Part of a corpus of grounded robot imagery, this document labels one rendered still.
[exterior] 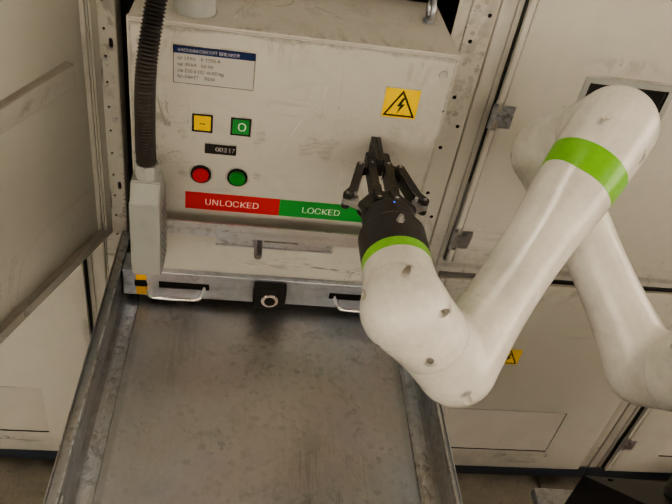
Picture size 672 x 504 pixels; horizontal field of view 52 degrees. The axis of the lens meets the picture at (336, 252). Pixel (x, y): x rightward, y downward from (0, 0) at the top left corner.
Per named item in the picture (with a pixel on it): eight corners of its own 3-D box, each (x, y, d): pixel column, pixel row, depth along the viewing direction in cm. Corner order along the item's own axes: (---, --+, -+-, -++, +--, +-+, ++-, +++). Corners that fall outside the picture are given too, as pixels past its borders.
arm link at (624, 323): (657, 380, 129) (540, 116, 126) (732, 389, 113) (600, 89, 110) (606, 415, 125) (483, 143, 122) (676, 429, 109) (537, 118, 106)
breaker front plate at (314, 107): (396, 294, 134) (459, 62, 104) (138, 276, 128) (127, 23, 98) (395, 289, 135) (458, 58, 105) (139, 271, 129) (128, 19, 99)
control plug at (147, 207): (161, 277, 115) (160, 190, 104) (131, 275, 114) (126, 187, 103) (167, 247, 121) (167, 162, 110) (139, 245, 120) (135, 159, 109)
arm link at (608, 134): (630, 135, 111) (577, 83, 109) (693, 114, 99) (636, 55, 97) (573, 222, 107) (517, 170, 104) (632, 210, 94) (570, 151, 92)
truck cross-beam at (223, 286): (405, 312, 137) (412, 290, 133) (123, 293, 130) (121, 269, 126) (402, 294, 141) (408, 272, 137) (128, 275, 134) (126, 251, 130)
